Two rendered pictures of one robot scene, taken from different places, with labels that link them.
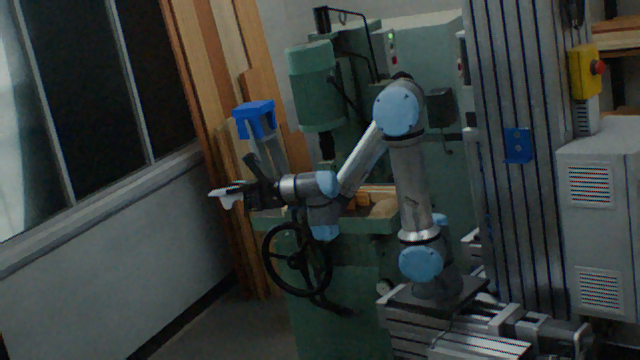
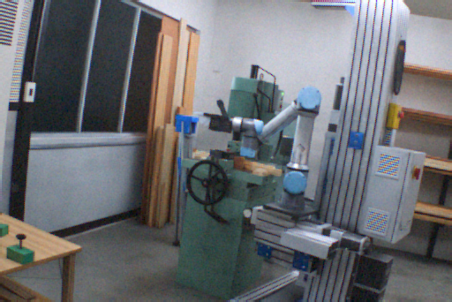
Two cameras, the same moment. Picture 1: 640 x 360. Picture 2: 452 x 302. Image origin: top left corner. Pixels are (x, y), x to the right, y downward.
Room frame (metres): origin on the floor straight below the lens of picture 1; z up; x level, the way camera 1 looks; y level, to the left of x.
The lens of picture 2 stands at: (-0.04, 0.46, 1.30)
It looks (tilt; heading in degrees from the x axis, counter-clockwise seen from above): 6 degrees down; 351
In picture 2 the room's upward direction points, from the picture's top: 9 degrees clockwise
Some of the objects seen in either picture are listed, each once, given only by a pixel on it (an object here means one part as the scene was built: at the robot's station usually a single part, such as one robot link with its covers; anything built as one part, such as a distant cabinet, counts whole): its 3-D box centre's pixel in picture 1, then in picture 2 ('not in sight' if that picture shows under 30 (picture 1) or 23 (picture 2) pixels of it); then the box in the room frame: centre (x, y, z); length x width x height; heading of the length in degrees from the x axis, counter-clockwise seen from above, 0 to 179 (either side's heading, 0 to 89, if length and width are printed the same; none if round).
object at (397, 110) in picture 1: (411, 184); (302, 139); (2.08, -0.25, 1.19); 0.15 x 0.12 x 0.55; 161
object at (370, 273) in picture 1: (375, 314); (226, 237); (3.06, -0.13, 0.36); 0.58 x 0.45 x 0.71; 147
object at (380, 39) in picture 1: (384, 50); (277, 100); (3.15, -0.36, 1.40); 0.10 x 0.06 x 0.16; 147
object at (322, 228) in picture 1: (324, 216); (249, 146); (2.18, 0.00, 1.12); 0.11 x 0.08 x 0.11; 161
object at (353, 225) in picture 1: (325, 219); (223, 170); (2.87, 0.00, 0.87); 0.61 x 0.30 x 0.06; 57
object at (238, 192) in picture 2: (358, 224); (235, 184); (3.06, -0.13, 0.76); 0.57 x 0.45 x 0.09; 147
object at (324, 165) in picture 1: (334, 168); (236, 147); (2.98, -0.08, 1.03); 0.14 x 0.07 x 0.09; 147
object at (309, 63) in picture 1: (315, 86); (242, 101); (2.96, -0.06, 1.35); 0.18 x 0.18 x 0.31
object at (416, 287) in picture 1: (435, 273); (292, 198); (2.21, -0.29, 0.87); 0.15 x 0.15 x 0.10
